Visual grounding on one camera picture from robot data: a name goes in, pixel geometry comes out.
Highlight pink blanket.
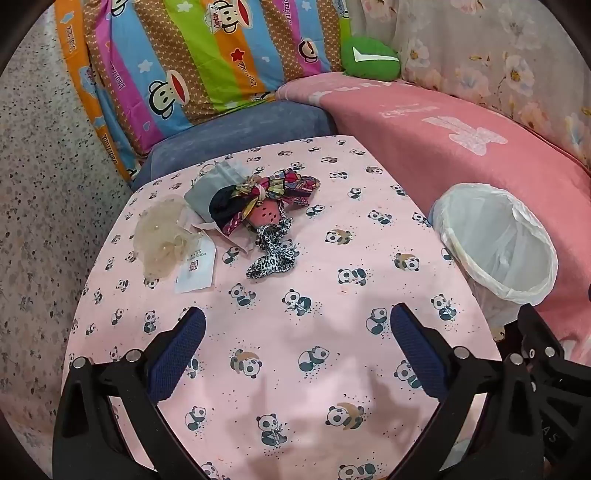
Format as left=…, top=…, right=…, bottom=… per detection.
left=276, top=78, right=591, bottom=365

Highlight pink panda print tablecloth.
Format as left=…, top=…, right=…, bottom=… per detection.
left=60, top=134, right=505, bottom=480

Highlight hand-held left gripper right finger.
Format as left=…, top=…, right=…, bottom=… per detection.
left=390, top=302, right=546, bottom=480

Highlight striped monkey print pillow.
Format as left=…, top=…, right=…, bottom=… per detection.
left=53, top=0, right=141, bottom=182
left=83, top=0, right=354, bottom=160

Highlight colourful patterned scarf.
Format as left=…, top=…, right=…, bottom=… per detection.
left=221, top=168, right=322, bottom=237

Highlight trash bin with white liner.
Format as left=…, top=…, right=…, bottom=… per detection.
left=431, top=183, right=560, bottom=334

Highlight blue-grey cushion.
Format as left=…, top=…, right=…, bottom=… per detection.
left=130, top=99, right=339, bottom=191

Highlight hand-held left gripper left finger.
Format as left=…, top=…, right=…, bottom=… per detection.
left=53, top=307, right=207, bottom=480

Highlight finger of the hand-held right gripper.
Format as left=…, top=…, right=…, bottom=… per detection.
left=516, top=304, right=571, bottom=370

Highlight green cushion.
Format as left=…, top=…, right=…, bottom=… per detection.
left=341, top=34, right=402, bottom=83

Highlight white paper card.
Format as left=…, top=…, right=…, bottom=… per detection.
left=174, top=233, right=218, bottom=294

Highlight grey pouch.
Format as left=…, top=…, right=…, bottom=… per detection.
left=185, top=161, right=251, bottom=219

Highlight beige mesh scrunchie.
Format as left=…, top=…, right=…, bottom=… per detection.
left=133, top=194, right=205, bottom=278

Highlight black cloth band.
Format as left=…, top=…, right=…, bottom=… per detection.
left=209, top=186, right=259, bottom=230

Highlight leopard print scrunchie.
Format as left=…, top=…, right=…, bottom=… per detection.
left=246, top=218, right=302, bottom=280

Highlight floral pink grey pillow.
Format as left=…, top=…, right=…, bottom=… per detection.
left=346, top=0, right=591, bottom=172

